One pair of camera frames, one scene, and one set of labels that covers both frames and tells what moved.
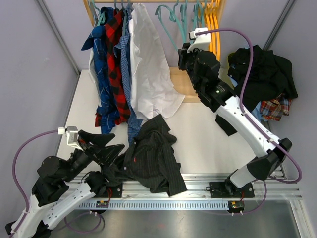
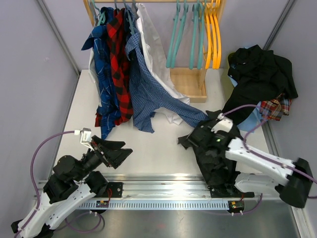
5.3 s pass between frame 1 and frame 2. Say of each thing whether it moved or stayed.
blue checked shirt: moved
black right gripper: moved
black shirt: stayed
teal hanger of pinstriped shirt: moved
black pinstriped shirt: moved
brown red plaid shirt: stayed
